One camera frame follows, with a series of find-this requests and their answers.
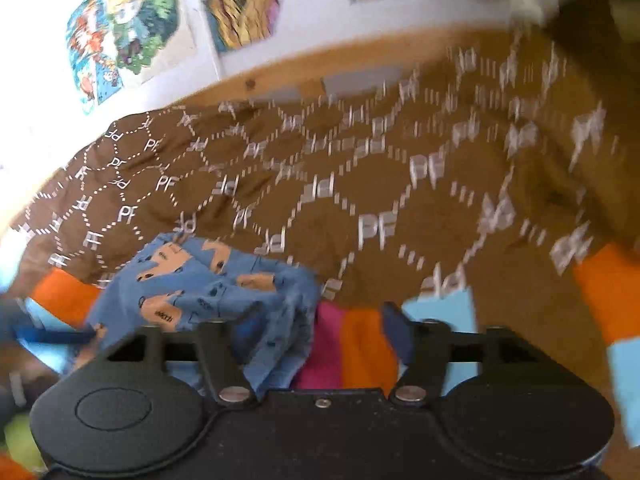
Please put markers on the blue printed pants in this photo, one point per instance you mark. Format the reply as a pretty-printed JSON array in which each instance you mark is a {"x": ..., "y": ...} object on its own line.
[{"x": 210, "y": 290}]

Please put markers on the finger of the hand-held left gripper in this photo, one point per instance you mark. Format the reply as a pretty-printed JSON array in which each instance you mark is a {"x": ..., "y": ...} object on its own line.
[{"x": 55, "y": 336}]

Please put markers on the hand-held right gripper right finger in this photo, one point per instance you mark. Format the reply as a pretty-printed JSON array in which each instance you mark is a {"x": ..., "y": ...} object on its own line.
[{"x": 397, "y": 335}]

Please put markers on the blond cartoon figure wall poster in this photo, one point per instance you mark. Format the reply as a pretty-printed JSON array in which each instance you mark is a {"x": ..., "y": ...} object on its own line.
[{"x": 145, "y": 15}]

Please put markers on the colourful patchwork bedsheet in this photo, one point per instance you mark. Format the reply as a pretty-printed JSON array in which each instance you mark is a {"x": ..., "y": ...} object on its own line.
[{"x": 365, "y": 340}]

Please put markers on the brown patterned blanket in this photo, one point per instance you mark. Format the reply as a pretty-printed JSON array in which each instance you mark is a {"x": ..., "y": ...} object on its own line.
[{"x": 350, "y": 170}]

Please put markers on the wooden bed frame rail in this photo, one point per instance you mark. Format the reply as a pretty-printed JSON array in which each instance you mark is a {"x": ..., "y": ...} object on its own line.
[{"x": 280, "y": 80}]

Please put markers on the blue cartoon wall poster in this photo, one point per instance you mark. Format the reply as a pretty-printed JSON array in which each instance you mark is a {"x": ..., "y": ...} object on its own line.
[{"x": 90, "y": 55}]

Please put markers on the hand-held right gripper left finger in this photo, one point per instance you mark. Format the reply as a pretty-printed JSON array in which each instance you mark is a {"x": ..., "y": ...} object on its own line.
[{"x": 246, "y": 335}]

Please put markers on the swirly colourful wall poster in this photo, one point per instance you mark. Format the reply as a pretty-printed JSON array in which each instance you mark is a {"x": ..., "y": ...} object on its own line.
[{"x": 245, "y": 5}]

